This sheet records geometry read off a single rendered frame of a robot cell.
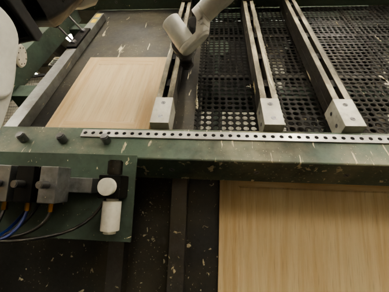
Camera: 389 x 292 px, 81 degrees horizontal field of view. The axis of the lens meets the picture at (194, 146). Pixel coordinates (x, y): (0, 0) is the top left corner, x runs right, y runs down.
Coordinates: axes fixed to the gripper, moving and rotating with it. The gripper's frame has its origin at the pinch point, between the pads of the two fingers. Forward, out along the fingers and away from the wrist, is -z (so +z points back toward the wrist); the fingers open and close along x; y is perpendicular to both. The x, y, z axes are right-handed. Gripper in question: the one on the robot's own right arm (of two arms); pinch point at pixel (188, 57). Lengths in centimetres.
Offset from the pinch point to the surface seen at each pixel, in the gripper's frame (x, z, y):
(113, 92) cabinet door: -16.9, 11.0, 29.0
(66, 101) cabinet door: -21, 15, 46
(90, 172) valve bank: -44, 39, 24
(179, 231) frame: -67, 23, 0
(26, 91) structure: -16, 3, 73
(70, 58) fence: 0, -3, 55
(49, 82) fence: -13, 11, 56
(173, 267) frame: -79, 26, 1
